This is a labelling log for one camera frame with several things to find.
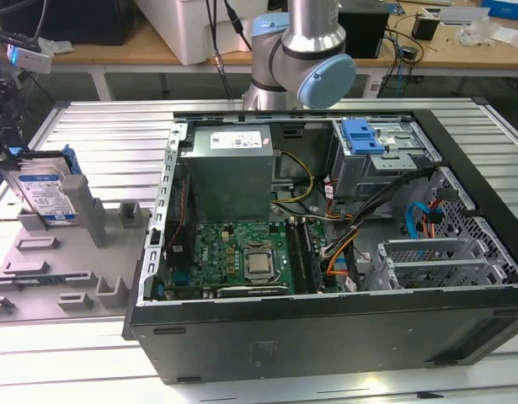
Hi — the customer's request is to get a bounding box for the grey power supply unit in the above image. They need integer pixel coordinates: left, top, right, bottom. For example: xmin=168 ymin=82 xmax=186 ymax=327
xmin=180 ymin=125 xmax=277 ymax=222

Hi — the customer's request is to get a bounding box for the black cable with metal plug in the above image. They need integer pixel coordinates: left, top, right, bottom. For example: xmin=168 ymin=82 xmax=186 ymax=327
xmin=204 ymin=0 xmax=254 ymax=101

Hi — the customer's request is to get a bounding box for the grey metal tray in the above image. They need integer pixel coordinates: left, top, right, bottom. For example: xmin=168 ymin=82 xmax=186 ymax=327
xmin=439 ymin=6 xmax=491 ymax=26

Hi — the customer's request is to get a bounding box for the silver CPU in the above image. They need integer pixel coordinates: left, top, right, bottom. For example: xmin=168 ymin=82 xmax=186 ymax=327
xmin=246 ymin=253 xmax=273 ymax=274

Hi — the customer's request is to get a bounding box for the metal disk bay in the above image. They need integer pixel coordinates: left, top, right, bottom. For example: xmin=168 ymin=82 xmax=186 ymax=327
xmin=363 ymin=237 xmax=518 ymax=292

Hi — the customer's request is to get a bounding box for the CPU socket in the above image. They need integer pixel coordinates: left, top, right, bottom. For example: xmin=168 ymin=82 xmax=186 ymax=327
xmin=240 ymin=242 xmax=281 ymax=284

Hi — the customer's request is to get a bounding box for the wooden desk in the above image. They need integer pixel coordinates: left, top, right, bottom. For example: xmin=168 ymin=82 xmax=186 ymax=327
xmin=0 ymin=0 xmax=518 ymax=102

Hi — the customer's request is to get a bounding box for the white card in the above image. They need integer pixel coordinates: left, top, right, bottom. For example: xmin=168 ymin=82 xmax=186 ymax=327
xmin=492 ymin=24 xmax=518 ymax=50

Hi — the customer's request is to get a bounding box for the hard disk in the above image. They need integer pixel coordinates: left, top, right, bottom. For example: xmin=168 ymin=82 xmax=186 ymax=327
xmin=0 ymin=144 xmax=82 ymax=229

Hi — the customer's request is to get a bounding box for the blue plastic latch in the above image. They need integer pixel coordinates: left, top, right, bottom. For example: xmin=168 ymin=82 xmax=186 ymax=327
xmin=341 ymin=119 xmax=389 ymax=156

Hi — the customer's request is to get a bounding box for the green motherboard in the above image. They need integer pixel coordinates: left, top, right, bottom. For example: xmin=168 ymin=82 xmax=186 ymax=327
xmin=168 ymin=218 xmax=348 ymax=298

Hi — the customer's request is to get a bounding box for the large black box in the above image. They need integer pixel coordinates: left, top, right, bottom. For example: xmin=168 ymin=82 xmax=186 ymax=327
xmin=338 ymin=10 xmax=390 ymax=60

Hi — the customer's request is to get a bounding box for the yellow black wire bundle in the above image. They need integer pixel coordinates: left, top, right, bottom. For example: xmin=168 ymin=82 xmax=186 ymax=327
xmin=270 ymin=150 xmax=318 ymax=208

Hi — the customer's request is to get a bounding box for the small black cube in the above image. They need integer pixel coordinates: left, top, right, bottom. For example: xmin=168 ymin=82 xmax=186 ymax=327
xmin=412 ymin=12 xmax=439 ymax=42

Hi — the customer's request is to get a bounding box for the black graphics card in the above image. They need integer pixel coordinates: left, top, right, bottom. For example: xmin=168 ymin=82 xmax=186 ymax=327
xmin=216 ymin=284 xmax=290 ymax=300

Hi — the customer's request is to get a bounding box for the black PC case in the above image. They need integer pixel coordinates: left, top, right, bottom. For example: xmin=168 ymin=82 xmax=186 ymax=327
xmin=121 ymin=107 xmax=518 ymax=386

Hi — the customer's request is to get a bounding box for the black RAM stick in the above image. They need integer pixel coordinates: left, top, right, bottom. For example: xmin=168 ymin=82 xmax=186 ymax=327
xmin=300 ymin=217 xmax=329 ymax=294
xmin=286 ymin=217 xmax=317 ymax=295

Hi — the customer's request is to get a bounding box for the small RAM stick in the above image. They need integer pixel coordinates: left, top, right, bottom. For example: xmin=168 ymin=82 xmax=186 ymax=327
xmin=13 ymin=275 xmax=69 ymax=285

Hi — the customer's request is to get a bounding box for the blue wire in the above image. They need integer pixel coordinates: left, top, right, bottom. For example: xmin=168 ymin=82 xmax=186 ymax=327
xmin=405 ymin=200 xmax=443 ymax=243

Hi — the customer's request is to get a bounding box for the orange black power wire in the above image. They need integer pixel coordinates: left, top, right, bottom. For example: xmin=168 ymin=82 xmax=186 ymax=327
xmin=425 ymin=198 xmax=444 ymax=242

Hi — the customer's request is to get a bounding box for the blue cardboard box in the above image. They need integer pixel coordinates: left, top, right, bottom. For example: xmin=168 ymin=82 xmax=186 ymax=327
xmin=481 ymin=0 xmax=518 ymax=18

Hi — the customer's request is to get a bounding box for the orange wire bundle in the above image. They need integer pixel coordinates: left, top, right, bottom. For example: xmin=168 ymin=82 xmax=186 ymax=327
xmin=323 ymin=233 xmax=359 ymax=279

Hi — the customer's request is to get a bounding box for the clear plastic bag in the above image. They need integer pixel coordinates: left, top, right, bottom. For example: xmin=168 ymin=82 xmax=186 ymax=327
xmin=456 ymin=19 xmax=502 ymax=47

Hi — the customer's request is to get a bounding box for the grey parts rack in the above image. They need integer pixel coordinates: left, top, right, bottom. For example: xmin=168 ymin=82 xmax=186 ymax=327
xmin=0 ymin=174 xmax=153 ymax=325

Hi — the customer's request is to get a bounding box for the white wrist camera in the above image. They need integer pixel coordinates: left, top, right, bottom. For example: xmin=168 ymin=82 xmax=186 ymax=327
xmin=7 ymin=40 xmax=54 ymax=76

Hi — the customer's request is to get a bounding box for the black monitor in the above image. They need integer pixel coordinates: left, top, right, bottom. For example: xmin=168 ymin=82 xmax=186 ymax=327
xmin=0 ymin=0 xmax=136 ymax=46

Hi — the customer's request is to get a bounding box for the large white box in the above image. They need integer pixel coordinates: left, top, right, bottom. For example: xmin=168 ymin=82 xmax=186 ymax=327
xmin=136 ymin=0 xmax=291 ymax=66

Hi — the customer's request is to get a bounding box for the crumpled white paper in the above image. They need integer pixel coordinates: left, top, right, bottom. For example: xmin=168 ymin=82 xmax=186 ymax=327
xmin=51 ymin=38 xmax=76 ymax=56

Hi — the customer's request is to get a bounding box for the metal drive cage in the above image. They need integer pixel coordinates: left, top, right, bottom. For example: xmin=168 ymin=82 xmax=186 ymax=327
xmin=328 ymin=117 xmax=444 ymax=215

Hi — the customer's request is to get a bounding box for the black case fan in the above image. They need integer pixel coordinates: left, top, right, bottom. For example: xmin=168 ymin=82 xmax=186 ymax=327
xmin=164 ymin=174 xmax=200 ymax=270

